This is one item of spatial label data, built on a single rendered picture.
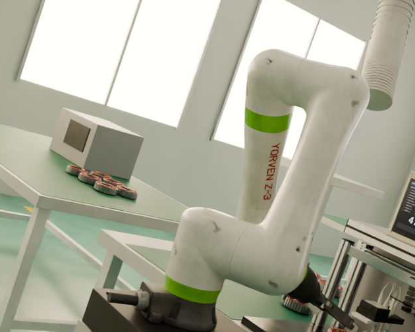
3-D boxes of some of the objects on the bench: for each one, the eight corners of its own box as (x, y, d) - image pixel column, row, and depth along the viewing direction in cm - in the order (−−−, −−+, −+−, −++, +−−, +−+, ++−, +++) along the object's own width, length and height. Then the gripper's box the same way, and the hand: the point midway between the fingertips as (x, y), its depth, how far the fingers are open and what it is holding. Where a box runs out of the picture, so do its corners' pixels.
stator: (281, 299, 247) (284, 289, 247) (311, 310, 246) (315, 300, 246) (279, 306, 236) (283, 296, 236) (311, 318, 235) (315, 308, 235)
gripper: (261, 277, 193) (298, 313, 206) (327, 316, 174) (363, 353, 187) (278, 255, 194) (313, 292, 207) (344, 291, 175) (379, 330, 188)
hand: (334, 319), depth 196 cm, fingers open, 13 cm apart
